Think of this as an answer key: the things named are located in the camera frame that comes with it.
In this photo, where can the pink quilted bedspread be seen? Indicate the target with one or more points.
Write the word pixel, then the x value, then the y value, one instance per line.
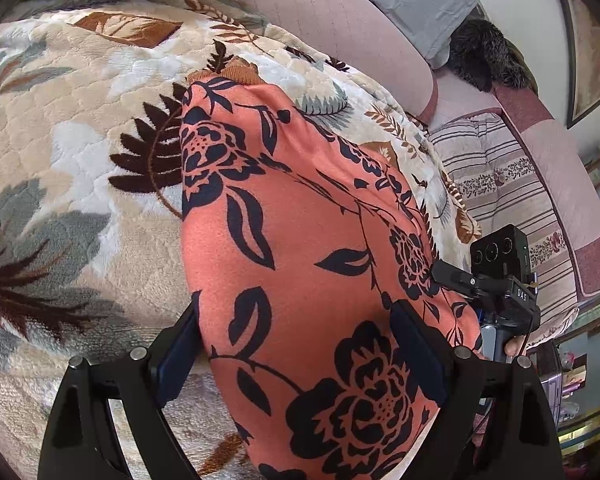
pixel 356 33

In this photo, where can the orange floral garment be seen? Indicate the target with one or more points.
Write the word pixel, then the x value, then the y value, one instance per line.
pixel 296 243

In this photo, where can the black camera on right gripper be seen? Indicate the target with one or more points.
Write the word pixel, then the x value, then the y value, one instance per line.
pixel 502 253

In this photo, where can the framed wall picture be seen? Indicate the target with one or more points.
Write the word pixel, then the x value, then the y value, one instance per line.
pixel 583 43

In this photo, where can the striped floral quilt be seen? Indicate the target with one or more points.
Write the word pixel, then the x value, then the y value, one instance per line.
pixel 500 186

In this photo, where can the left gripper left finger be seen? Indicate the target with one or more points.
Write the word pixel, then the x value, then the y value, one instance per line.
pixel 173 354

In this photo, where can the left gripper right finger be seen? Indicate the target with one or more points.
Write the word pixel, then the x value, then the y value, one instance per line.
pixel 425 351

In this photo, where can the person's right hand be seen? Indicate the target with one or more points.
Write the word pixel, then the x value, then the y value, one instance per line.
pixel 514 347

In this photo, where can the black furry item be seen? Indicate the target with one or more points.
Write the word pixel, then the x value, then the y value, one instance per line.
pixel 482 56

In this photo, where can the leaf pattern fleece blanket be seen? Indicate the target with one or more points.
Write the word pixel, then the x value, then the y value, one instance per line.
pixel 91 212

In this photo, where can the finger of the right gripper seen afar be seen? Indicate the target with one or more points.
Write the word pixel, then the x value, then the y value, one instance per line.
pixel 453 278

